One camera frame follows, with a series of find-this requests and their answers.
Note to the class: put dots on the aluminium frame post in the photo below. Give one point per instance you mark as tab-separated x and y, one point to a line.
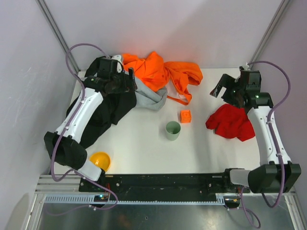
53	24
279	14

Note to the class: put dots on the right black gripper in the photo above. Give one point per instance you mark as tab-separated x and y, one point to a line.
227	88

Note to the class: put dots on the orange toy cube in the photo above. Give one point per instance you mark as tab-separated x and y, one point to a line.
185	116

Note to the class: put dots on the black cloth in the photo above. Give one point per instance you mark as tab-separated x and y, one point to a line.
98	123

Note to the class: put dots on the left aluminium frame post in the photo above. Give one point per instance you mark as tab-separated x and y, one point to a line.
53	24

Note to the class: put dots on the aluminium front rail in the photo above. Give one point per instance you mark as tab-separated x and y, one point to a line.
69	185

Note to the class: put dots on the right aluminium frame post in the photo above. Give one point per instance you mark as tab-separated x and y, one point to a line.
279	14

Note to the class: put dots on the red cloth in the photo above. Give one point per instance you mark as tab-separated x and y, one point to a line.
231	122

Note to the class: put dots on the orange cloth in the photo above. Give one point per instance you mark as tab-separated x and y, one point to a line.
156	74

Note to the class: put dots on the yellow bowl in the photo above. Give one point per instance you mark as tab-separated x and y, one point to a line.
101	160

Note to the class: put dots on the pale green cup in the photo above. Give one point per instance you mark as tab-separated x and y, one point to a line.
172	129

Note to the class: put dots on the grey slotted cable duct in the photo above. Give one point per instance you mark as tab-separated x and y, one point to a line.
97	199

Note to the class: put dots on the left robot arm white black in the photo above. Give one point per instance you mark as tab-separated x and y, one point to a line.
63	145

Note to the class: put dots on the grey sweatshirt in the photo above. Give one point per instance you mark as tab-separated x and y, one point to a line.
151	95

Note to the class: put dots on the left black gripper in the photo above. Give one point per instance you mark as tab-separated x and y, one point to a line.
130	80

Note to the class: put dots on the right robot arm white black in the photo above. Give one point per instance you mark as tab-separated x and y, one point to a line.
276	172

